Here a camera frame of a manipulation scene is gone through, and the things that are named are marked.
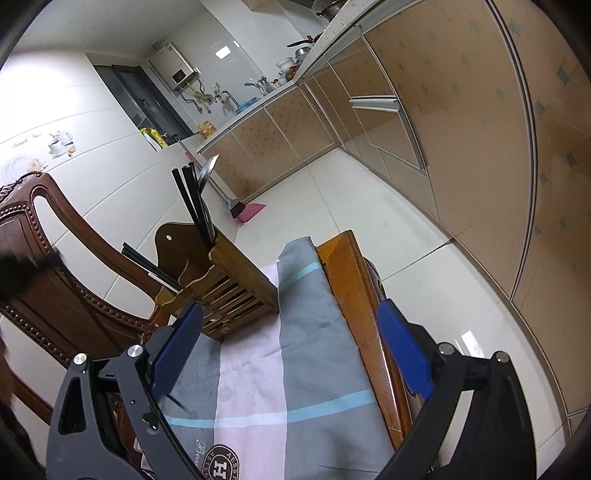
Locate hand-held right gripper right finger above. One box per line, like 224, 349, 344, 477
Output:
376, 299, 535, 480

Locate beige kitchen counter cabinets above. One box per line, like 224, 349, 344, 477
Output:
196, 0, 591, 416

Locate wall water tap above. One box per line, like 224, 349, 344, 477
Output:
211, 82, 237, 116

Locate dark glass door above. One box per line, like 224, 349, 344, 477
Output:
95, 65, 192, 139

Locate white wall water heater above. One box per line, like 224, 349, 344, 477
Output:
157, 41, 200, 90

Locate cabinet drawer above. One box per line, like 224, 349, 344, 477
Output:
348, 95, 430, 171

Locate grey pink plaid blanket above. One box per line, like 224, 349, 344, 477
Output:
139, 236, 398, 480

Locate yellow bottle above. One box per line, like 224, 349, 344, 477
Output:
141, 127, 169, 149

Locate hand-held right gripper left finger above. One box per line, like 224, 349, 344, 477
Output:
46, 302, 205, 480

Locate pink dustpan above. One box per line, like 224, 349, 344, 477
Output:
235, 202, 267, 227

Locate chrome sink faucet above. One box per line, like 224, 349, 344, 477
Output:
245, 76, 273, 97

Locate wooden utensil holder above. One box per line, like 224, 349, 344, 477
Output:
154, 222, 281, 340

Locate metal ladle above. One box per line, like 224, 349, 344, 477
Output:
196, 154, 219, 245

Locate large steel cooking pot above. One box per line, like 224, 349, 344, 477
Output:
316, 0, 347, 21

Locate carved brown wooden chair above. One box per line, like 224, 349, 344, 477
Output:
0, 172, 414, 450

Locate bunch of black chopsticks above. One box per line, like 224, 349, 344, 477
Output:
172, 164, 217, 247

